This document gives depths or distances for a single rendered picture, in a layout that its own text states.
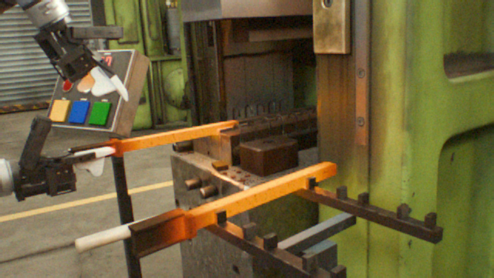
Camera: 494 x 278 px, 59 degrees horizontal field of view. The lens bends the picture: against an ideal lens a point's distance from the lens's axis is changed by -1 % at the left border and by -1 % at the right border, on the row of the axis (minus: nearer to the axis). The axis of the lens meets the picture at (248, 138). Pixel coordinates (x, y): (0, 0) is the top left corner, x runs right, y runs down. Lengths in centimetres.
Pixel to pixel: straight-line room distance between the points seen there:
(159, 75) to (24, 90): 368
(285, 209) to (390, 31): 46
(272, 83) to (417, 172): 70
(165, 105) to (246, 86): 454
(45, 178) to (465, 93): 89
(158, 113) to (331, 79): 503
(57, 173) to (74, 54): 24
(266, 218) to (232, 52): 57
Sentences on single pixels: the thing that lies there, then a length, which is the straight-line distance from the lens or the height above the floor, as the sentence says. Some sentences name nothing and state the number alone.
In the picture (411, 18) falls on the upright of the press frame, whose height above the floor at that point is 125.
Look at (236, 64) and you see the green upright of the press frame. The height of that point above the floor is 114.
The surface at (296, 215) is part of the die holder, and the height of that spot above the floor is 81.
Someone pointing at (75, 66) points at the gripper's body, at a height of 119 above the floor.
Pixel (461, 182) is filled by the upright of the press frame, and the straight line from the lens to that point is 119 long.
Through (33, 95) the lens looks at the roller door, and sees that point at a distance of 892.
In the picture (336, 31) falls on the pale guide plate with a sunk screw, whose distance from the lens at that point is 92.
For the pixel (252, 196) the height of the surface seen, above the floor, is 97.
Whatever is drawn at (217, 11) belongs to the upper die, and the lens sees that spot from 105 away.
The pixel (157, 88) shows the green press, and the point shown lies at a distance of 586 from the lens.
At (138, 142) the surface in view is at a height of 101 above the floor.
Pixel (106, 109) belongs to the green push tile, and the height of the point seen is 102.
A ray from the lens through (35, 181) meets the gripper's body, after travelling 99.
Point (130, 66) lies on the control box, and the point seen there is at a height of 115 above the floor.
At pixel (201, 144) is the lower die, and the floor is 94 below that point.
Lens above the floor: 125
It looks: 14 degrees down
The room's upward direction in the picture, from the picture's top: 3 degrees counter-clockwise
